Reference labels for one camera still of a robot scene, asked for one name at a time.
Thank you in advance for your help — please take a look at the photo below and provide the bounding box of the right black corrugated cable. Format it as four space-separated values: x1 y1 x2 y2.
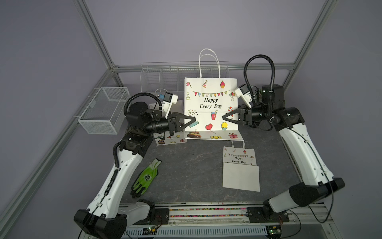
243 54 276 105

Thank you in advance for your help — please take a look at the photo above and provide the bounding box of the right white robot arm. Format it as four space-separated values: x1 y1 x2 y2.
222 84 345 222

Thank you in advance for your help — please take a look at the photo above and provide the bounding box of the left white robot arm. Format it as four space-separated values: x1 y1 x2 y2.
74 101 196 239

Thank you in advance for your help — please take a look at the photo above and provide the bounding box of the black corrugated cable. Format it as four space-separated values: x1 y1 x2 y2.
243 54 276 105
123 92 163 120

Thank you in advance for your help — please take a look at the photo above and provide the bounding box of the left black corrugated cable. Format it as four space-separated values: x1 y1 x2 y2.
123 92 163 120

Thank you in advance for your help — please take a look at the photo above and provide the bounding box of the white wire wall shelf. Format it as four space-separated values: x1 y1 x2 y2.
140 61 229 93

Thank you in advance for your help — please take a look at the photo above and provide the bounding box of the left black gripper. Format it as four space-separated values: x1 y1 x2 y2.
144 112 195 137

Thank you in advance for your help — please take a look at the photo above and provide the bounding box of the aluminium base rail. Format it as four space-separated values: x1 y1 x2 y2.
80 202 341 239

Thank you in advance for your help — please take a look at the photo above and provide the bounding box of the green work glove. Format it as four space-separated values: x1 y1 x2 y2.
130 158 162 198

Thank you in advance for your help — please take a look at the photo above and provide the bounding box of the white wire basket on left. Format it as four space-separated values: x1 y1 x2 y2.
75 87 130 135

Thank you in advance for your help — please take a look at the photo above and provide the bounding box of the white party paper bag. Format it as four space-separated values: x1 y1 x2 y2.
222 140 260 192

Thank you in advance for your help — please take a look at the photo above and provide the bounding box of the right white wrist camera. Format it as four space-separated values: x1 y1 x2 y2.
234 84 256 109

